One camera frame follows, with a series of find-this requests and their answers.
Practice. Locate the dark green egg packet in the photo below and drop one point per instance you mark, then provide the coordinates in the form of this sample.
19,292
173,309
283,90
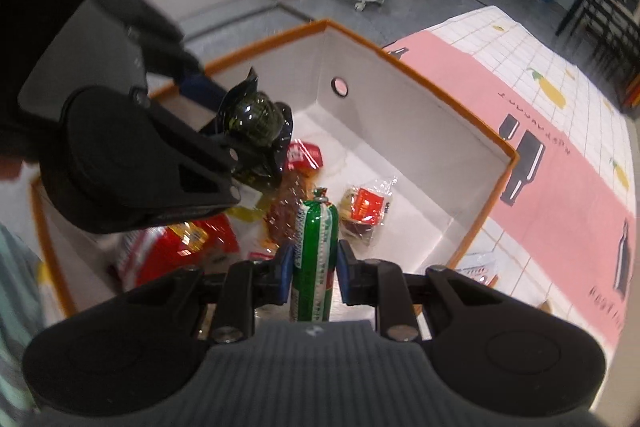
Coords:
257,117

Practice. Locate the white packet with red print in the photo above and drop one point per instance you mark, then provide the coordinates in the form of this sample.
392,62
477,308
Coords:
475,271

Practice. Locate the orange and white storage box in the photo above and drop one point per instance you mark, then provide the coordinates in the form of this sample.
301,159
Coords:
400,122

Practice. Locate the small red yellow bun packet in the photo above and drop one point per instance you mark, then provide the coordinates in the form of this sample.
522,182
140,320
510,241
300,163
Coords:
367,209

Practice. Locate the red packet with brown meat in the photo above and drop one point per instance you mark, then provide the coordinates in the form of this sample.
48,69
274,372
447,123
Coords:
170,252
262,253

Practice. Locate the person's teal patterned clothing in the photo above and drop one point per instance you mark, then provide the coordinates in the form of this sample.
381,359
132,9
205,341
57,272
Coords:
15,307

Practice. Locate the red header meat packet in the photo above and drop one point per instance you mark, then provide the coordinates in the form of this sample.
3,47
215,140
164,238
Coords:
290,207

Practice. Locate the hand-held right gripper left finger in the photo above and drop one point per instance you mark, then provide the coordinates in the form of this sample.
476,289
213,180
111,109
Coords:
285,269

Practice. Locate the green sausage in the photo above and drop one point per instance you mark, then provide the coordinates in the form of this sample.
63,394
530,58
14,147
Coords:
315,257

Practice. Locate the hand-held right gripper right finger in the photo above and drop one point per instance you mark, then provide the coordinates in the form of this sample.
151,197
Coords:
346,274

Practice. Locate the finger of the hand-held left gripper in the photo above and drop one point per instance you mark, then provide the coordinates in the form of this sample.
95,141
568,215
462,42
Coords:
210,157
202,89

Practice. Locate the orange stool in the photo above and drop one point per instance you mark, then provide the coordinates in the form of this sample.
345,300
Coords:
634,89

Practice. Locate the pink and white printed tablecloth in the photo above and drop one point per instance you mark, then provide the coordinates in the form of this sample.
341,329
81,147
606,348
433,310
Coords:
550,157

